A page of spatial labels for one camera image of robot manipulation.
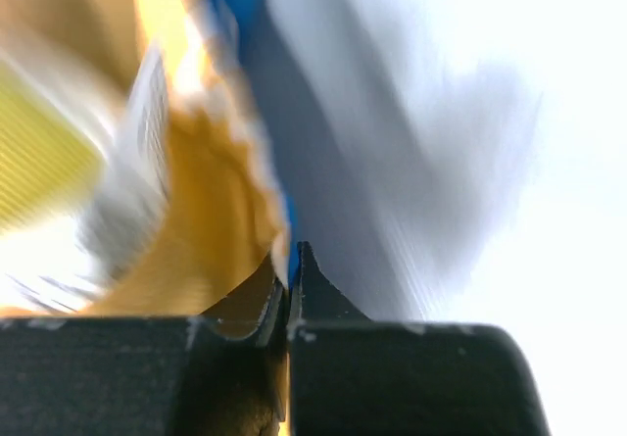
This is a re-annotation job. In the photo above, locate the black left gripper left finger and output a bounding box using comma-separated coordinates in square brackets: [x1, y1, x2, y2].
[1, 263, 287, 435]

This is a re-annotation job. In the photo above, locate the cream quilted pillow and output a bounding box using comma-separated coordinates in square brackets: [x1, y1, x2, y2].
[1, 43, 169, 314]

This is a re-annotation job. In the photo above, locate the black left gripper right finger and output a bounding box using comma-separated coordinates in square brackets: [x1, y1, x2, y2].
[287, 242, 549, 436]

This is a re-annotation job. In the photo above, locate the yellow pillowcase with blue lining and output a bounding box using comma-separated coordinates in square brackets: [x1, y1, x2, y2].
[1, 0, 290, 316]

